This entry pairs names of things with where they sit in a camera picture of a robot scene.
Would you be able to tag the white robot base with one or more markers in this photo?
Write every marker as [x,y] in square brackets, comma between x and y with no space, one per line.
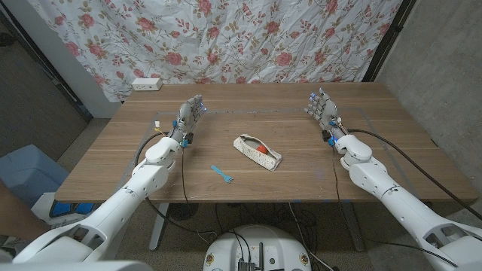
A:
[256,244]

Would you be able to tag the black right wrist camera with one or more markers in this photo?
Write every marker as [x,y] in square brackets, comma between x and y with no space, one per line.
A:
[326,135]

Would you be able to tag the floral backdrop cloth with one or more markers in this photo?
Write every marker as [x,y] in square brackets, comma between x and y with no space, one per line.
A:
[226,37]

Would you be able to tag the white patterned pen bag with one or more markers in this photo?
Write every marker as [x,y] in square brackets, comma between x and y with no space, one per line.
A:
[263,160]

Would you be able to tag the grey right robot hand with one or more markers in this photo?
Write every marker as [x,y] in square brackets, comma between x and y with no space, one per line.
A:
[325,111]

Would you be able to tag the grey table leg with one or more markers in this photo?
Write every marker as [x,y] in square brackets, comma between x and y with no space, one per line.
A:
[354,226]
[159,226]

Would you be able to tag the blue plastic fork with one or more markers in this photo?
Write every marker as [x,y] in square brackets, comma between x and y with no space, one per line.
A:
[221,174]

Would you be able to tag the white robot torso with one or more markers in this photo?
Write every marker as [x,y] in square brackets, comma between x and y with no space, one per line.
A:
[75,265]

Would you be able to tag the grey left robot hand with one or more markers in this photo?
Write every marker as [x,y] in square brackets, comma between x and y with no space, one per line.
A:
[188,114]

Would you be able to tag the person leg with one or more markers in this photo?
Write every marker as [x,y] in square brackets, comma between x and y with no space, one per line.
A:
[19,214]

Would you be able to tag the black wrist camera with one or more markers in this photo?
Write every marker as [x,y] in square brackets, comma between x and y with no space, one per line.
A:
[326,135]
[189,138]

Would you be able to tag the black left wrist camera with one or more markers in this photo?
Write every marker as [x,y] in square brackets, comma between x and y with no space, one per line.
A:
[189,138]

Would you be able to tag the white and blue floor box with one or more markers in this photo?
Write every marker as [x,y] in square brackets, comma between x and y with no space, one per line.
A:
[45,211]

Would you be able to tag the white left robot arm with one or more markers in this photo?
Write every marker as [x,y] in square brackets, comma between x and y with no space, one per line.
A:
[124,199]

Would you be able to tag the white power strip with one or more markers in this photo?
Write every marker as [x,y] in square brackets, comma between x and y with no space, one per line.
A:
[147,84]

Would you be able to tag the blue storage bin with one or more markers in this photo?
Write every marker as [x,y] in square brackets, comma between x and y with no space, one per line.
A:
[30,173]

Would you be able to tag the black backdrop stand pole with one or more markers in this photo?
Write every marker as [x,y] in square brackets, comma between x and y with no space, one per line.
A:
[388,41]

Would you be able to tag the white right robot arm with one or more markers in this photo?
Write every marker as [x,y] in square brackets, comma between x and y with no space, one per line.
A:
[399,203]

